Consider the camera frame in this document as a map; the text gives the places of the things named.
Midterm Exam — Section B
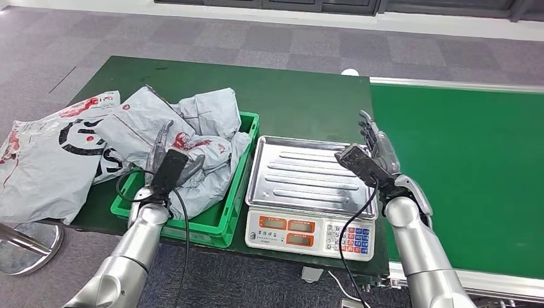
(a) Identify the grey parcel bag red print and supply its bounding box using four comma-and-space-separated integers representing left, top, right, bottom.
172, 88, 242, 141

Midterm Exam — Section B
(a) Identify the green plastic crate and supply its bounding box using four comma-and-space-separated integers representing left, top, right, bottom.
110, 111, 261, 250

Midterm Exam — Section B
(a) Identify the white power cable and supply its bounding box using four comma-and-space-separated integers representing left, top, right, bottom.
327, 270, 367, 308

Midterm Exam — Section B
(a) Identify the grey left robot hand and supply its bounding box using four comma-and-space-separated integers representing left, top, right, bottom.
145, 119, 206, 188

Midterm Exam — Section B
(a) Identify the white table foot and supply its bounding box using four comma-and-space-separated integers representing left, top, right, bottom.
300, 266, 325, 284

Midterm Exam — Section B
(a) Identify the round chrome stand base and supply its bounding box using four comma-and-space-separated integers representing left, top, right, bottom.
0, 223, 65, 277

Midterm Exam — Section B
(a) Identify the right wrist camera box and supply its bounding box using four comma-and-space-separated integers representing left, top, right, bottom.
334, 143, 398, 194

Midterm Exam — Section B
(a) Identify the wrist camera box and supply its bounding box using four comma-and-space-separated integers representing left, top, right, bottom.
151, 148, 190, 201
334, 143, 398, 194

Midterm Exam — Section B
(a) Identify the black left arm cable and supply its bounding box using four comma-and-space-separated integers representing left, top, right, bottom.
115, 168, 191, 308

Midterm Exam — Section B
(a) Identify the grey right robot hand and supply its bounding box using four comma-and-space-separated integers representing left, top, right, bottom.
358, 109, 402, 176

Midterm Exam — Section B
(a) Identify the conveyor connector block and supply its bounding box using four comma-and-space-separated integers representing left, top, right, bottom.
352, 275, 384, 293

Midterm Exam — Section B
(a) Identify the large grey logo mailer bag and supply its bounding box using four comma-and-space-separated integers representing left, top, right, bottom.
0, 114, 112, 225

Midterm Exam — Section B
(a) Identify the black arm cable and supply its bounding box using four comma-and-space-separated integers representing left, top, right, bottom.
115, 168, 191, 308
338, 175, 380, 308

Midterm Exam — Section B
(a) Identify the white printed mailer bag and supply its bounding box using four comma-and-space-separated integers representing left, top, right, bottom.
57, 90, 130, 185

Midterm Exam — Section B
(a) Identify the green conveyor belt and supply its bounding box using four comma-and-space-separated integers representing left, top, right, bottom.
370, 77, 544, 300

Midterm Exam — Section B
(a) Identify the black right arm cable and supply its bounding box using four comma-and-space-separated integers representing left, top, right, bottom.
338, 175, 380, 308

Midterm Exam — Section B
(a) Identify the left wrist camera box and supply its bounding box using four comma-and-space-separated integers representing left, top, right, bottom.
151, 148, 190, 201

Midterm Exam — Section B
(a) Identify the white scale with steel tray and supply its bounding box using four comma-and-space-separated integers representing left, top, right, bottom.
245, 135, 379, 262

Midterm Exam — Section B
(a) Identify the grey parcel bag red line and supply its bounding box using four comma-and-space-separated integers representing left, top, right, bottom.
94, 85, 232, 171

